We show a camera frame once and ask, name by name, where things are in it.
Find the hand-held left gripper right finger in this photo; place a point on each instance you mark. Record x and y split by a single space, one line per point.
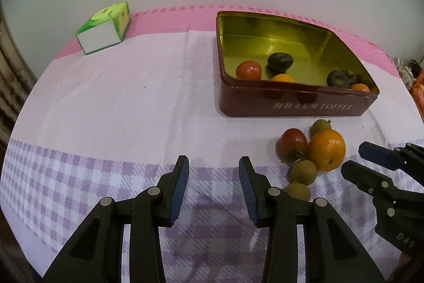
247 195

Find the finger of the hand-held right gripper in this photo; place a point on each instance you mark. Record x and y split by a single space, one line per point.
364 177
377 154

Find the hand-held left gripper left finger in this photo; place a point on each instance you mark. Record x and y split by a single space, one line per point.
177 195

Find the medium orange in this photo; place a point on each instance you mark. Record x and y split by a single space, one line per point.
326 150

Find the large orange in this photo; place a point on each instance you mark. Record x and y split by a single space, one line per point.
361 87

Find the small red tomato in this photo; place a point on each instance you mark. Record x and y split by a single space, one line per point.
291 142

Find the lumpy dark brown fruit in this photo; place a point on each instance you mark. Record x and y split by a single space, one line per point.
341 78

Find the dark red tin box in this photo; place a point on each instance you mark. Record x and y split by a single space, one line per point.
245 100

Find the small orange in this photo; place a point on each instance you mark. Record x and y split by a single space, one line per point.
283 78

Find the small dark brown fruit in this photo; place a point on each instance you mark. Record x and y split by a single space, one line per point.
280 61

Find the orange plastic bag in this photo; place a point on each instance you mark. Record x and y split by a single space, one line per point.
419 94

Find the pink and purple checked tablecloth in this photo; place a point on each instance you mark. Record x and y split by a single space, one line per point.
132 104

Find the green and white tissue box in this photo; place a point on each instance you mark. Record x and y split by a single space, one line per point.
99 37

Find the beige patterned curtain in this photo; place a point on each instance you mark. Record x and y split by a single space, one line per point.
13 70

